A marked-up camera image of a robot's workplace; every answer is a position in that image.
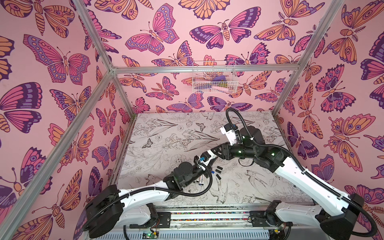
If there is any white wire basket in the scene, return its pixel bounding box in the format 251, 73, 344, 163
191, 61, 239, 95

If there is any white vented cable duct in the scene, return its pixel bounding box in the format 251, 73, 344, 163
98, 229, 270, 240

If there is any small green circuit board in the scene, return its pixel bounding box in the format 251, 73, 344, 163
142, 231, 159, 240

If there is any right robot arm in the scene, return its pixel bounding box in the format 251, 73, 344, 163
208, 127, 378, 240

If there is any purple item in basket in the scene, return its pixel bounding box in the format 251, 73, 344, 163
212, 75, 227, 82

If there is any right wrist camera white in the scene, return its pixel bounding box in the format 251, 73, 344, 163
220, 125, 241, 146

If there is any aluminium frame diagonal bar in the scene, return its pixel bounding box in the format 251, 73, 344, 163
1, 71, 113, 240

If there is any aluminium frame post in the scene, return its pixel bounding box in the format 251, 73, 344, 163
272, 0, 344, 117
73, 0, 135, 116

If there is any aluminium frame left post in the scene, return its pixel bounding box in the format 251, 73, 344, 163
73, 0, 135, 116

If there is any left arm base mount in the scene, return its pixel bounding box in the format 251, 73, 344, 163
129, 204, 172, 229

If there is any aluminium frame back crossbar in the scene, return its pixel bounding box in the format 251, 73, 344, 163
113, 64, 300, 74

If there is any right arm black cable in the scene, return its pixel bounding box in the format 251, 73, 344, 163
225, 107, 379, 238

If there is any aluminium front rail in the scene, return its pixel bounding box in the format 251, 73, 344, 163
83, 203, 316, 240

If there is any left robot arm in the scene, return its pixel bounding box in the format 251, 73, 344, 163
82, 152, 218, 238

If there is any aluminium frame right post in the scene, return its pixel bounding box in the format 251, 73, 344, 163
272, 0, 344, 117

